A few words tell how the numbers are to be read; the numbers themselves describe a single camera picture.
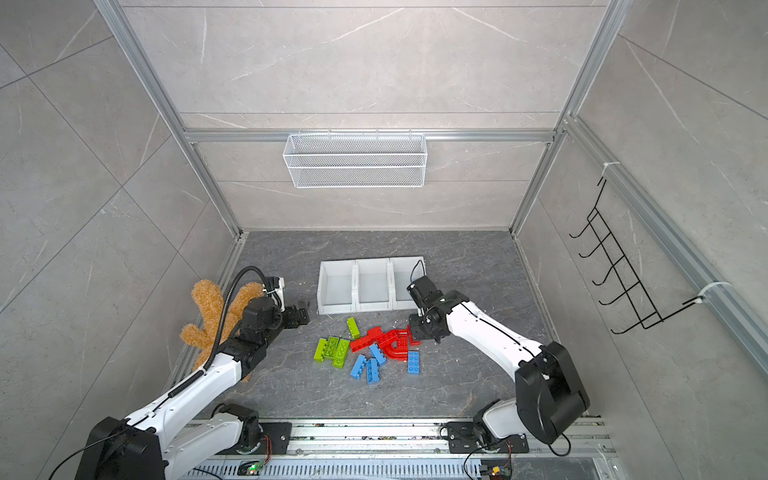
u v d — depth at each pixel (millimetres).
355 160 1007
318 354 853
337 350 877
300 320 776
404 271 1076
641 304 646
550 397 414
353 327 904
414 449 729
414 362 853
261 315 634
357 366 835
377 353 856
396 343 881
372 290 1014
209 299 857
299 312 773
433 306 615
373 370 817
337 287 1028
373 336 882
